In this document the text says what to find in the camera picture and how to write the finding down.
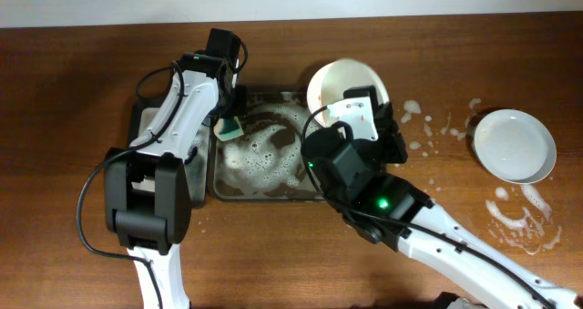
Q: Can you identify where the large black wash tray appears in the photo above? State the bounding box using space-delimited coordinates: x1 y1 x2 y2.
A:
208 85 322 202

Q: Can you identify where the small black soapy tray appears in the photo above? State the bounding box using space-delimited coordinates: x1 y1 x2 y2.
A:
127 98 210 209

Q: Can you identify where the light blue plate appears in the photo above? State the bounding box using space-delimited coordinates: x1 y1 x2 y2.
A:
472 109 557 185

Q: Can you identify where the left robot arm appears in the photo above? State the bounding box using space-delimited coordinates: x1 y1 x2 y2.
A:
104 52 244 308

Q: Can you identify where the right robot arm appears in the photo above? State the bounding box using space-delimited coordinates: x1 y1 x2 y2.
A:
301 98 582 308

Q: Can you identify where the green yellow sponge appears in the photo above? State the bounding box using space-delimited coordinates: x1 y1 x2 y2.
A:
213 117 244 142

